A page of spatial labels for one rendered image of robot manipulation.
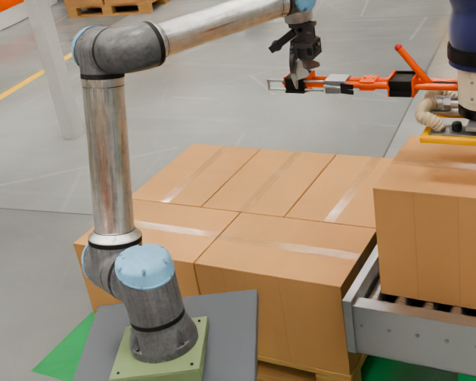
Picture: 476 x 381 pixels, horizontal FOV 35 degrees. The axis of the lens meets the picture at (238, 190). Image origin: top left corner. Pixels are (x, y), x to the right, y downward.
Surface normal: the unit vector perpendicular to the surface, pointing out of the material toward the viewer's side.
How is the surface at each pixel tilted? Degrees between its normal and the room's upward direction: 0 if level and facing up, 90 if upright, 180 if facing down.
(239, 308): 0
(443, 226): 90
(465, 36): 87
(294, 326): 90
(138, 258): 1
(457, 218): 90
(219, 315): 0
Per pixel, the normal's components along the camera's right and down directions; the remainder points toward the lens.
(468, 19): -0.76, 0.18
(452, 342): -0.46, 0.47
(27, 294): -0.15, -0.88
